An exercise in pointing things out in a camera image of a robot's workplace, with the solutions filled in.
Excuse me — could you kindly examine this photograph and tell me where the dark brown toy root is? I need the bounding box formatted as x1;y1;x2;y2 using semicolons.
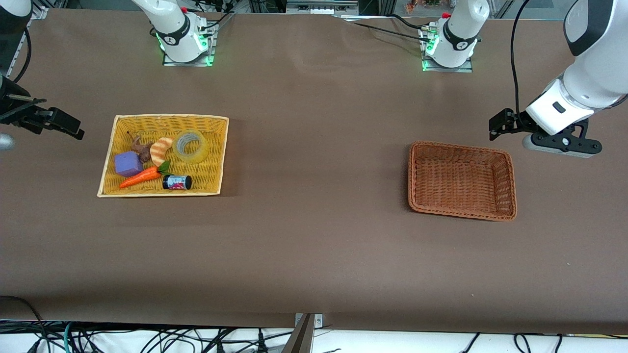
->
127;130;153;163

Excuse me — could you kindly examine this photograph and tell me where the grey metal bracket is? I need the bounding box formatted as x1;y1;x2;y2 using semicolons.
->
282;313;324;353

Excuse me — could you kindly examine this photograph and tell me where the yellow clear tape roll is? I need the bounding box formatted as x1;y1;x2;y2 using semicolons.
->
172;130;210;165

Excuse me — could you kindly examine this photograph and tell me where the yellow wicker basket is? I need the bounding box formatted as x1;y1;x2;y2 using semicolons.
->
97;114;230;198

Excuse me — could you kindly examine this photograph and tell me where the black looped floor cable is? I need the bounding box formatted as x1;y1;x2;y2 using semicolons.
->
0;296;47;353

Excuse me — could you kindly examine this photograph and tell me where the brown wicker basket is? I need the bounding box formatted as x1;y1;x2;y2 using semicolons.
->
408;141;518;222

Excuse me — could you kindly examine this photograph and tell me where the purple foam cube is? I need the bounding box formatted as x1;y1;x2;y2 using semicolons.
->
114;151;144;177

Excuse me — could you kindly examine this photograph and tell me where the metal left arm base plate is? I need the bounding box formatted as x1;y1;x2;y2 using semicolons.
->
421;25;474;73

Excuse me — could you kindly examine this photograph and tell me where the striped orange toy croissant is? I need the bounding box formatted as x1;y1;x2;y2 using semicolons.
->
150;137;174;167

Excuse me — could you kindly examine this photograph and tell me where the black jar with colourful label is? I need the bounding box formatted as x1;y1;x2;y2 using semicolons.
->
162;174;193;191

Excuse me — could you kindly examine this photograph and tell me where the aluminium table rail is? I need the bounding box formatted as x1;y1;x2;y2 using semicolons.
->
10;6;50;79

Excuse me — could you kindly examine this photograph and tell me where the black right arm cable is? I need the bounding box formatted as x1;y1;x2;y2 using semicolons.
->
14;27;32;84

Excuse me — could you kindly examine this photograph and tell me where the black table cable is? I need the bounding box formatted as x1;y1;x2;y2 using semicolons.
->
388;14;435;31
349;21;426;42

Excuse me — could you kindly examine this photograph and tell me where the orange toy carrot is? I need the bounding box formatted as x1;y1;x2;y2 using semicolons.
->
119;160;171;189

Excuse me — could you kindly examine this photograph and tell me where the grey metal frame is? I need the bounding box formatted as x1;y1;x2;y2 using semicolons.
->
286;0;360;15

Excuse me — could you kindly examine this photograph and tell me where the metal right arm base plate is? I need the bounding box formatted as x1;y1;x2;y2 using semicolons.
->
162;22;216;67

